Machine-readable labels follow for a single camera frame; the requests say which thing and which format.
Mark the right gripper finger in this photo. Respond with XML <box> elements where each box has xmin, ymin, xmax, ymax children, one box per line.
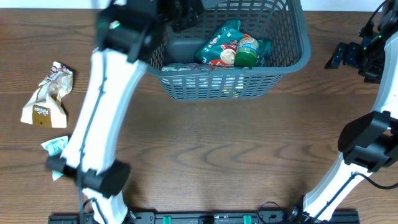
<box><xmin>343</xmin><ymin>42</ymin><xmax>363</xmax><ymax>67</ymax></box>
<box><xmin>324</xmin><ymin>42</ymin><xmax>348</xmax><ymax>69</ymax></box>

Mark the green Nescafe coffee bag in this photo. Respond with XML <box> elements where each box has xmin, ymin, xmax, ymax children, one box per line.
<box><xmin>194</xmin><ymin>19</ymin><xmax>272</xmax><ymax>67</ymax></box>

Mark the green lid jar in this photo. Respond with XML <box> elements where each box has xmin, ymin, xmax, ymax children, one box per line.
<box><xmin>234</xmin><ymin>34</ymin><xmax>259</xmax><ymax>68</ymax></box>

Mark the teal white sachet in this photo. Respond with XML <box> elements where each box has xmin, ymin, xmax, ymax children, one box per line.
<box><xmin>40</xmin><ymin>135</ymin><xmax>70</xmax><ymax>182</ymax></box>

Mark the Kleenex tissue multipack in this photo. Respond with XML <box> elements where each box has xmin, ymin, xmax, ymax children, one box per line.
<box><xmin>159</xmin><ymin>63</ymin><xmax>248</xmax><ymax>100</ymax></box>

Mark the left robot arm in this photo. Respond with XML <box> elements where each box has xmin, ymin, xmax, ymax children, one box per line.
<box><xmin>45</xmin><ymin>0</ymin><xmax>214</xmax><ymax>223</ymax></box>

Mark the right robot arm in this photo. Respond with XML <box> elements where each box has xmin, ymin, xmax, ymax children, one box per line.
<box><xmin>288</xmin><ymin>0</ymin><xmax>397</xmax><ymax>223</ymax></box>

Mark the grey plastic basket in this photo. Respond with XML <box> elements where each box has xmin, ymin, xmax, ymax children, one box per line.
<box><xmin>149</xmin><ymin>0</ymin><xmax>311</xmax><ymax>101</ymax></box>

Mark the cream brown paper bag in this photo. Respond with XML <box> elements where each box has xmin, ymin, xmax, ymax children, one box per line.
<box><xmin>21</xmin><ymin>62</ymin><xmax>73</xmax><ymax>128</ymax></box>

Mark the left black cable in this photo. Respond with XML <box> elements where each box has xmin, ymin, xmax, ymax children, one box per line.
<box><xmin>76</xmin><ymin>55</ymin><xmax>108</xmax><ymax>224</ymax></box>

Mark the black cable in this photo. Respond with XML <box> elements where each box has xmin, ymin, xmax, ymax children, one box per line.
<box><xmin>310</xmin><ymin>0</ymin><xmax>398</xmax><ymax>218</ymax></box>
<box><xmin>76</xmin><ymin>55</ymin><xmax>108</xmax><ymax>224</ymax></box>

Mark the right black cable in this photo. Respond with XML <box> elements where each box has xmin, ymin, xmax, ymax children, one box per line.
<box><xmin>310</xmin><ymin>0</ymin><xmax>398</xmax><ymax>218</ymax></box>

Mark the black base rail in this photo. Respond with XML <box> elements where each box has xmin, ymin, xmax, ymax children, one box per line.
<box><xmin>47</xmin><ymin>210</ymin><xmax>361</xmax><ymax>224</ymax></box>

